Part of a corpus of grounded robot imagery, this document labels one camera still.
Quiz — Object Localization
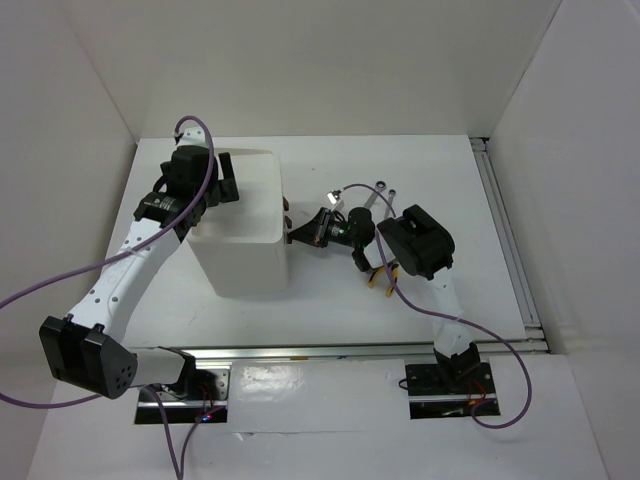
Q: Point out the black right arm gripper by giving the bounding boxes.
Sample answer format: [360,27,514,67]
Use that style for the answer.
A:
[288,208,359,249]

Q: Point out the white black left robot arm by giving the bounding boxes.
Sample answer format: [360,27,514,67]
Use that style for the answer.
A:
[39,141,291,399]

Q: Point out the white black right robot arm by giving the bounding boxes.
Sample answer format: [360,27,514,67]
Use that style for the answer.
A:
[311,204,481,392]

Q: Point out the white drawer cabinet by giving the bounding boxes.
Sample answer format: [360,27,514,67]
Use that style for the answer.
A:
[187,148,289,298]

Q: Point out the large silver ratchet wrench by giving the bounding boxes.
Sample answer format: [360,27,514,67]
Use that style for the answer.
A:
[363,180,386,209]

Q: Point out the yellow black needle-nose pliers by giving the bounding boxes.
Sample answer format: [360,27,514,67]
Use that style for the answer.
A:
[367,262,399,297]

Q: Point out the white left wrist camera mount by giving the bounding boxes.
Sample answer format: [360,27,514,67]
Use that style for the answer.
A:
[174,127,208,148]

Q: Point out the aluminium front rail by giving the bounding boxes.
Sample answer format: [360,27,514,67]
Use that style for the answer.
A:
[119,340,446,365]

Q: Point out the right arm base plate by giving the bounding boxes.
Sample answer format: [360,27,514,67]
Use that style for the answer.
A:
[398,362,500,420]

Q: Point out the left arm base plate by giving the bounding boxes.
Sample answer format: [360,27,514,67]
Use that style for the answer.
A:
[133,361,231,425]

